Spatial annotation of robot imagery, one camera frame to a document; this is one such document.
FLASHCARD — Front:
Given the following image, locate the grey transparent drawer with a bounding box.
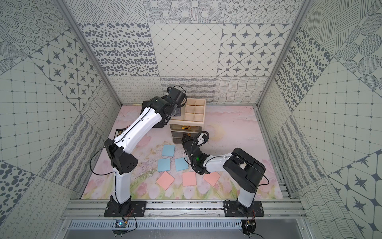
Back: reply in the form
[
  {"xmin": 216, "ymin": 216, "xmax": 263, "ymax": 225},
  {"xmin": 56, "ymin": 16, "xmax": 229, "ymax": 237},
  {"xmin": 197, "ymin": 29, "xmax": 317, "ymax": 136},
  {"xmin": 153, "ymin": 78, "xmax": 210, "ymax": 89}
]
[{"xmin": 170, "ymin": 124, "xmax": 203, "ymax": 132}]

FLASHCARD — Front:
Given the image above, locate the pink sticky note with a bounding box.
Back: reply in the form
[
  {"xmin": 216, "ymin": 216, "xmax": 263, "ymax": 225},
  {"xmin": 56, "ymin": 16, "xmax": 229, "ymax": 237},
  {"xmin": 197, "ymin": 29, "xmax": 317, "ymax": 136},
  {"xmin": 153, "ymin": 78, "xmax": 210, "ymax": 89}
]
[
  {"xmin": 182, "ymin": 172, "xmax": 197, "ymax": 187},
  {"xmin": 156, "ymin": 171, "xmax": 175, "ymax": 190},
  {"xmin": 203, "ymin": 172, "xmax": 221, "ymax": 186}
]

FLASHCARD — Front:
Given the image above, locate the beige desk organizer cabinet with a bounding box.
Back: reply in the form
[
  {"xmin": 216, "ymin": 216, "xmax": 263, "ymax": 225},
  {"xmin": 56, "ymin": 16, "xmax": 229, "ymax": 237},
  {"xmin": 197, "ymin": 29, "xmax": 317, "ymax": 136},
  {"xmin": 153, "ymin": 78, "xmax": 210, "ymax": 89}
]
[{"xmin": 169, "ymin": 98, "xmax": 207, "ymax": 127}]

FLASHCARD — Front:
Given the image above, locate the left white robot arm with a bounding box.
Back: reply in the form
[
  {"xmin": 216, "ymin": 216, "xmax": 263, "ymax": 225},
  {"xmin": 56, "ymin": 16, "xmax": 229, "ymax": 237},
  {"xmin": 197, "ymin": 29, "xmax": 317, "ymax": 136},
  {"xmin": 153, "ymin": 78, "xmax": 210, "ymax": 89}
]
[{"xmin": 104, "ymin": 96, "xmax": 186, "ymax": 209}]

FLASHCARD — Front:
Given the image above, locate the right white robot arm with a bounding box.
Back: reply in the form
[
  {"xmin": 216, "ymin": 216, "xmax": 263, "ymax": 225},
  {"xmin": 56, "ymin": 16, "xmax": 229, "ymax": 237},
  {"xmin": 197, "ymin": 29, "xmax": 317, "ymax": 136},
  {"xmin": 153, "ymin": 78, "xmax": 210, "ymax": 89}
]
[{"xmin": 182, "ymin": 131, "xmax": 266, "ymax": 212}]

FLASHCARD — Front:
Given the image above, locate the blue sticky note lower right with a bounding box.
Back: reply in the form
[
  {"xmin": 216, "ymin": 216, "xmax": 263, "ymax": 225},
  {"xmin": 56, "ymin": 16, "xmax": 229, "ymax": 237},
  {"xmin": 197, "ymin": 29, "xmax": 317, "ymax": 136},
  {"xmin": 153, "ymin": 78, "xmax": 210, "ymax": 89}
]
[{"xmin": 175, "ymin": 157, "xmax": 189, "ymax": 171}]

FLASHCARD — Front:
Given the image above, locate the blue sticky note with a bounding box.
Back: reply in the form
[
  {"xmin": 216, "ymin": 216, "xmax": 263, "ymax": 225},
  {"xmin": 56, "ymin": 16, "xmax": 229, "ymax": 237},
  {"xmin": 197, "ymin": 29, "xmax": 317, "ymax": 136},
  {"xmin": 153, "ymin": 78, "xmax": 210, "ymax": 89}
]
[
  {"xmin": 157, "ymin": 158, "xmax": 171, "ymax": 172},
  {"xmin": 162, "ymin": 145, "xmax": 175, "ymax": 157},
  {"xmin": 175, "ymin": 157, "xmax": 189, "ymax": 171}
]

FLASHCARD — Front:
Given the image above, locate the blue sticky note top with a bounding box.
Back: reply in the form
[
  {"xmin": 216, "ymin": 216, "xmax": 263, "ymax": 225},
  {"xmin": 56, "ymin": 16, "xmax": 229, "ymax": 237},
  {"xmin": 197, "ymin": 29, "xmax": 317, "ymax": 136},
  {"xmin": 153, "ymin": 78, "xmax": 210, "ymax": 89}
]
[{"xmin": 162, "ymin": 145, "xmax": 175, "ymax": 157}]

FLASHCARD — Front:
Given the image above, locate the blue sticky note lower left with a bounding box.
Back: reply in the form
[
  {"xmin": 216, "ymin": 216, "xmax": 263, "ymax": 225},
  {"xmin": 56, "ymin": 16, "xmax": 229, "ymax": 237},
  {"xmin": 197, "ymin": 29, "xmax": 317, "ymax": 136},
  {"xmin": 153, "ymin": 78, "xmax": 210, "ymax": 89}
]
[{"xmin": 157, "ymin": 158, "xmax": 171, "ymax": 172}]

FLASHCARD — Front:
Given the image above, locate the black plastic tool case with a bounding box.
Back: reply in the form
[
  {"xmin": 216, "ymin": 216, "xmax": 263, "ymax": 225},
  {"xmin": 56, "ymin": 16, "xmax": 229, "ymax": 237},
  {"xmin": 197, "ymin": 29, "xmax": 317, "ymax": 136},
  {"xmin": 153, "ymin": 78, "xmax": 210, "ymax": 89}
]
[{"xmin": 141, "ymin": 100, "xmax": 166, "ymax": 128}]

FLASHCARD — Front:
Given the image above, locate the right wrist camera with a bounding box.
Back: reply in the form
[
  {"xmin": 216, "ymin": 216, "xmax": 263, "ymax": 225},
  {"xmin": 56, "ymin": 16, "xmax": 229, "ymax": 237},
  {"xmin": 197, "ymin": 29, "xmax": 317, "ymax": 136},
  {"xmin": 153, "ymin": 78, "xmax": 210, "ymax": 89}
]
[{"xmin": 196, "ymin": 132, "xmax": 210, "ymax": 146}]

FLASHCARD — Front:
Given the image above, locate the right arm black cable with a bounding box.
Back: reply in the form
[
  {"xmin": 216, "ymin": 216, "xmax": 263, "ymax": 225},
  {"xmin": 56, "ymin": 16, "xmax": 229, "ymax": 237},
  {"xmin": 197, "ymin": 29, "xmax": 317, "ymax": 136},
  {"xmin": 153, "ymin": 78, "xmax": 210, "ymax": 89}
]
[{"xmin": 183, "ymin": 130, "xmax": 270, "ymax": 187}]

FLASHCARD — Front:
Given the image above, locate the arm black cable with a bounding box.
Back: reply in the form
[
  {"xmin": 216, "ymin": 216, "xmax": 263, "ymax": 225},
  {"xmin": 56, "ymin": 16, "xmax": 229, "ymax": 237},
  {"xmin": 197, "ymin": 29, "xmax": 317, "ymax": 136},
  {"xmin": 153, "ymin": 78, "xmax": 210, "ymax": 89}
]
[
  {"xmin": 89, "ymin": 85, "xmax": 188, "ymax": 204},
  {"xmin": 183, "ymin": 130, "xmax": 270, "ymax": 187}
]

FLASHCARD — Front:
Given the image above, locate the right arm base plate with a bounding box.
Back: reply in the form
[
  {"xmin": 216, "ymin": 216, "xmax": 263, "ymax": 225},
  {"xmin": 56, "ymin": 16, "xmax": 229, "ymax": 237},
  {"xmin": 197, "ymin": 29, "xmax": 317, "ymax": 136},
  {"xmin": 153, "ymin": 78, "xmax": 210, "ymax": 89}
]
[{"xmin": 222, "ymin": 200, "xmax": 265, "ymax": 217}]

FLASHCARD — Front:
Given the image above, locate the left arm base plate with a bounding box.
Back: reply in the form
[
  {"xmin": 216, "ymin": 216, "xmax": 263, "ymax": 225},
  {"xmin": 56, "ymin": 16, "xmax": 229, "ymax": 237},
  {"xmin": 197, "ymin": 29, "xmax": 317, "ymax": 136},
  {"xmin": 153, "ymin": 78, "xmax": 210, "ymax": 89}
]
[{"xmin": 103, "ymin": 200, "xmax": 147, "ymax": 218}]

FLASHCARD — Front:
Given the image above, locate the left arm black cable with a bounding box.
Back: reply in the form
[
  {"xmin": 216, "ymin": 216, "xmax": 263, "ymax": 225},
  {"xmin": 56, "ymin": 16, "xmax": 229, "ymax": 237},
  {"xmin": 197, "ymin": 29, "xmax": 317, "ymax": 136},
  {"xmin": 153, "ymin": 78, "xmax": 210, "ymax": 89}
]
[{"xmin": 89, "ymin": 85, "xmax": 188, "ymax": 204}]

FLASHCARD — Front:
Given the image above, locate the aluminium mounting rail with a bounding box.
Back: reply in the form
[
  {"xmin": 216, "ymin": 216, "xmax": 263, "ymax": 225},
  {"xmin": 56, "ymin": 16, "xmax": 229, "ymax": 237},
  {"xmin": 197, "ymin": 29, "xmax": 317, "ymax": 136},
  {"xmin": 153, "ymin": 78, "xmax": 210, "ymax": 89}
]
[{"xmin": 62, "ymin": 199, "xmax": 307, "ymax": 220}]

